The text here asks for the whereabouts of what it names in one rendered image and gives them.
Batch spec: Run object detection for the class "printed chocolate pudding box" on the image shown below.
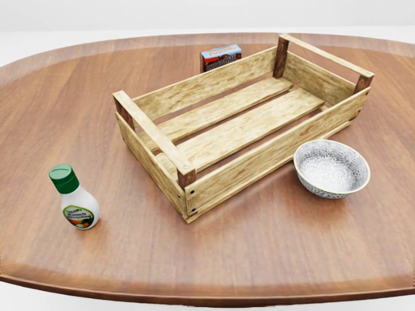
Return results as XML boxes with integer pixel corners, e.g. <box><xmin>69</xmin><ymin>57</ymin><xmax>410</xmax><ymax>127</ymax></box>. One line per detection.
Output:
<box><xmin>199</xmin><ymin>43</ymin><xmax>243</xmax><ymax>74</ymax></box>

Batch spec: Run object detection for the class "patterned grey white bowl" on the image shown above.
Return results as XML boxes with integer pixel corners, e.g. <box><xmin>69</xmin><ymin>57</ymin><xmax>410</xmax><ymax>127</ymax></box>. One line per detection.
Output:
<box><xmin>293</xmin><ymin>139</ymin><xmax>371</xmax><ymax>200</ymax></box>

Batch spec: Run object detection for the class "wooden slat tray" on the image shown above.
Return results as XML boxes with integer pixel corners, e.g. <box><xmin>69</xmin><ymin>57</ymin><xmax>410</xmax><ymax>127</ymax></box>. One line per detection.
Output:
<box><xmin>112</xmin><ymin>33</ymin><xmax>375</xmax><ymax>224</ymax></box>

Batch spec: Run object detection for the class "white salad dressing bottle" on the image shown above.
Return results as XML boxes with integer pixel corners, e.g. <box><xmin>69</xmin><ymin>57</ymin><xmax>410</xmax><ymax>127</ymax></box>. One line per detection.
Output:
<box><xmin>48</xmin><ymin>163</ymin><xmax>101</xmax><ymax>231</ymax></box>

